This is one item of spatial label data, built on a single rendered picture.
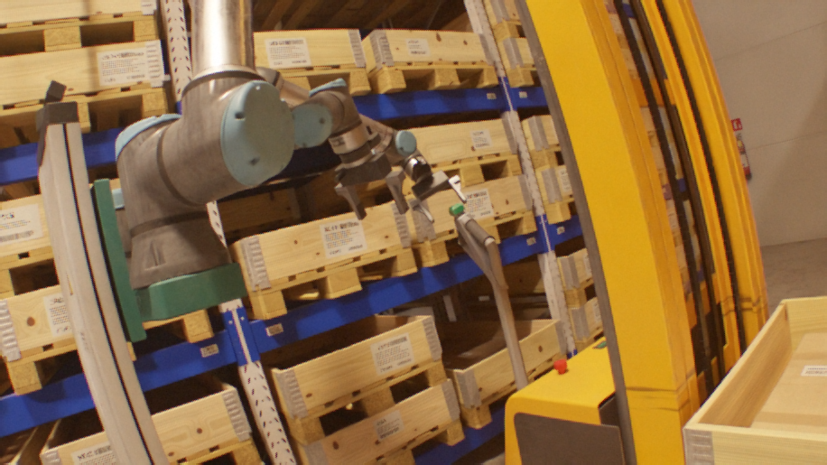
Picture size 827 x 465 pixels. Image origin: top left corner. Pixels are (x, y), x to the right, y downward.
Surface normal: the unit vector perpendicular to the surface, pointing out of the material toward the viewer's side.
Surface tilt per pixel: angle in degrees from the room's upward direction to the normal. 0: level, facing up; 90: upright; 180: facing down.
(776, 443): 90
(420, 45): 90
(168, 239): 70
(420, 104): 90
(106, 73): 90
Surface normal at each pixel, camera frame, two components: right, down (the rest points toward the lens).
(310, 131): -0.08, 0.47
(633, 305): -0.78, 0.22
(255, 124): 0.94, -0.15
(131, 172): -0.29, 0.09
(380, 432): 0.59, -0.14
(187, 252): 0.52, -0.48
